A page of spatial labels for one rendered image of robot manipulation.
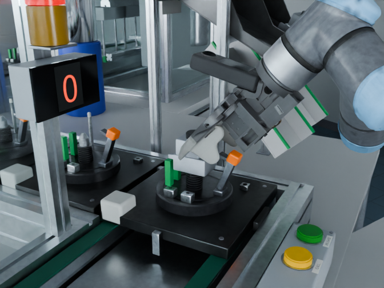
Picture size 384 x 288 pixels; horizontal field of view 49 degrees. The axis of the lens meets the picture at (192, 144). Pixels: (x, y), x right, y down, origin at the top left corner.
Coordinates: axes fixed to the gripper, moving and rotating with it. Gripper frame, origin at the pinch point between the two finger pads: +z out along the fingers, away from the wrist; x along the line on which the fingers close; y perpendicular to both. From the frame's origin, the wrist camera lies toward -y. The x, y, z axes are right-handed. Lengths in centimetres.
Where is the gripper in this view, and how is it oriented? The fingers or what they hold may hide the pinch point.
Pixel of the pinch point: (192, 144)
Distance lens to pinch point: 74.0
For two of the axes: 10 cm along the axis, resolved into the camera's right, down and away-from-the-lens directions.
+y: 6.7, 7.4, -0.9
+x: 4.7, -3.2, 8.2
